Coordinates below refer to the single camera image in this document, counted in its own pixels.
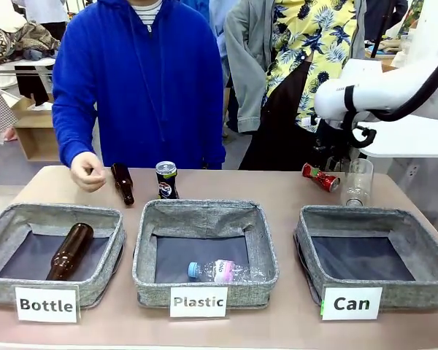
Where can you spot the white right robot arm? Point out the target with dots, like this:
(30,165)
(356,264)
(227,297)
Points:
(383,93)

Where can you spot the grey fabric basket labelled Plastic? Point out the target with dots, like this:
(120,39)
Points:
(204,248)

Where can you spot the person's right hand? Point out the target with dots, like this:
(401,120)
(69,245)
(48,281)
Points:
(87,176)

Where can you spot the black Pepsi can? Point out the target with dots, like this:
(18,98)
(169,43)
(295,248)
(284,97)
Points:
(166,181)

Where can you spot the pile of patterned clothes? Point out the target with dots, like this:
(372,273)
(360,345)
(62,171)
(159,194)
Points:
(18,40)

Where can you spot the white Can label card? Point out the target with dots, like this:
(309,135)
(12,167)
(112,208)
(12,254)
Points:
(351,303)

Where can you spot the crushed red can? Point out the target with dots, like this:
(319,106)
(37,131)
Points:
(320,176)

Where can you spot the crushed bottle with blue cap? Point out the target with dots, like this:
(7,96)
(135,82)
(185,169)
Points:
(224,271)

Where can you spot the person in blue hoodie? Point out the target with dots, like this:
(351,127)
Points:
(138,80)

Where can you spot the large brown glass bottle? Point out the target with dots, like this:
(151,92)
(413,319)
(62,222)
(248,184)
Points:
(70,252)

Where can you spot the wooden shelf unit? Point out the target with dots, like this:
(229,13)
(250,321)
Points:
(36,135)

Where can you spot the white Plastic label card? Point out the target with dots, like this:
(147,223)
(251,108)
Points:
(198,302)

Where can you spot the small brown glass bottle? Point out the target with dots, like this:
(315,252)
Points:
(123,183)

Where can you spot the grey fabric basket labelled Bottle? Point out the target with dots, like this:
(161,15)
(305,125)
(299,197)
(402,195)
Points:
(51,251)

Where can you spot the white Bottle label card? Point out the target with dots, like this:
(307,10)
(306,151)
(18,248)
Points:
(46,304)

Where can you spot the grey fabric basket labelled Can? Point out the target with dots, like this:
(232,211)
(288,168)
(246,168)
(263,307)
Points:
(372,251)

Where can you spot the person in yellow floral shirt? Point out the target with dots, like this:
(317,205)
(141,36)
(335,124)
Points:
(295,73)

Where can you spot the clear plastic cup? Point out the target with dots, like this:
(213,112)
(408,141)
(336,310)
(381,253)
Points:
(357,182)

